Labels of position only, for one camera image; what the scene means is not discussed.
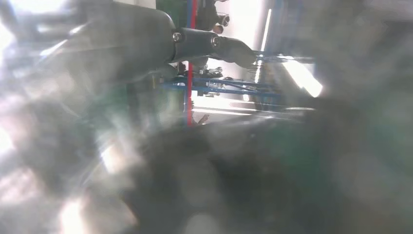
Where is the blue metal shelving rack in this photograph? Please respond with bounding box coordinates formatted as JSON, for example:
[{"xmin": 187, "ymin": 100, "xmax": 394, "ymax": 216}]
[{"xmin": 154, "ymin": 0, "xmax": 317, "ymax": 127}]

